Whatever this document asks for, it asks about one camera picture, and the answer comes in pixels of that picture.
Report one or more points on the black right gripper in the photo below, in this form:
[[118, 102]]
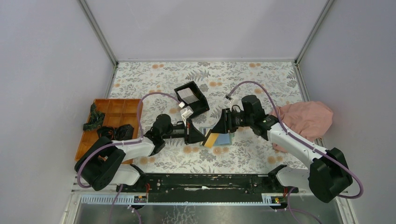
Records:
[[224, 124]]

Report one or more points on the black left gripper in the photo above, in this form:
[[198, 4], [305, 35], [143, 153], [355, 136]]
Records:
[[191, 134]]

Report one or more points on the gold credit card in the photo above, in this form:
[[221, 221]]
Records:
[[210, 139]]

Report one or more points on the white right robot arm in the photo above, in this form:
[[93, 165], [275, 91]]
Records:
[[326, 174]]

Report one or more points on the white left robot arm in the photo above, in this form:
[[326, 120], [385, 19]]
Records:
[[104, 162]]

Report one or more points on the black card box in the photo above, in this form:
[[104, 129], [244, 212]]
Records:
[[198, 107]]

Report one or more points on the stack of white cards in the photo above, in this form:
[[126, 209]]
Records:
[[187, 95]]

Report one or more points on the orange compartment tray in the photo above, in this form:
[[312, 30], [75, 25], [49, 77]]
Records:
[[116, 119]]

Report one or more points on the pink cloth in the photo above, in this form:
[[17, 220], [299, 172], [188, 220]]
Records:
[[310, 119]]

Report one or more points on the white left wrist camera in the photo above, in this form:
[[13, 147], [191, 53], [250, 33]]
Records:
[[186, 111]]

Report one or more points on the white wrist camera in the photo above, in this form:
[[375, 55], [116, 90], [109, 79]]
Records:
[[186, 111], [231, 101]]

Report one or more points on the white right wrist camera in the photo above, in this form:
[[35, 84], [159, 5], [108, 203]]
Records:
[[231, 101]]

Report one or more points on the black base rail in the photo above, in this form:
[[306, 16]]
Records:
[[207, 188]]

